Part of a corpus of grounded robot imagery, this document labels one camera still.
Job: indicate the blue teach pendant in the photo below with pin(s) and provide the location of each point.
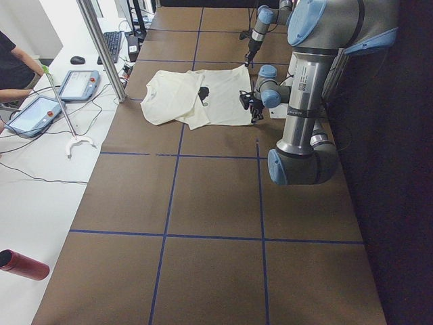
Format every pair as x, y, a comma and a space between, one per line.
79, 85
35, 117

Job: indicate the black box white label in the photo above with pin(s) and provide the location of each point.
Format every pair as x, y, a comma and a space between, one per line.
133, 47

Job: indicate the seated person black shirt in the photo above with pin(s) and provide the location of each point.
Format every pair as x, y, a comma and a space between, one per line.
19, 72

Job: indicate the black computer mouse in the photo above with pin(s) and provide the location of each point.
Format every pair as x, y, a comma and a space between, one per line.
77, 60

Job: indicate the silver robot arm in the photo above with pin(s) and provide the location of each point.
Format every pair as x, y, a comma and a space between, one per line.
317, 32
266, 16

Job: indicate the white camera post base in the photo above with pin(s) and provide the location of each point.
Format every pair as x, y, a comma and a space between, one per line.
278, 112

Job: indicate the aluminium frame post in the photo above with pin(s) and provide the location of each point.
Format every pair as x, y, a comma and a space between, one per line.
90, 19

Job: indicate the black keyboard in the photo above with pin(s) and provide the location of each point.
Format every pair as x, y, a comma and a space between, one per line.
113, 41

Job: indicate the red cylindrical bottle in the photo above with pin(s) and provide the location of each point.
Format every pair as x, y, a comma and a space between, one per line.
22, 265

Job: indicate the near blue teach pendant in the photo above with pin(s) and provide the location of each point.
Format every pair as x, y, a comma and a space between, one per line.
35, 117

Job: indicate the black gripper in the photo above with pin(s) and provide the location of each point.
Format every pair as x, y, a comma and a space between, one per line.
252, 46
256, 104

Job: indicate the metal rod white hook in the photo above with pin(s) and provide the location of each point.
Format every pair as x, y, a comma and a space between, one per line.
76, 139

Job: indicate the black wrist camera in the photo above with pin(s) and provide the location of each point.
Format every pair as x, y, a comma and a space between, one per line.
245, 34
246, 99

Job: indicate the cream long-sleeve cat shirt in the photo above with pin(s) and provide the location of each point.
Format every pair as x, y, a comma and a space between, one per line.
197, 98

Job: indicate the far blue teach pendant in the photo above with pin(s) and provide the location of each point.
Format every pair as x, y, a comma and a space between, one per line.
79, 85

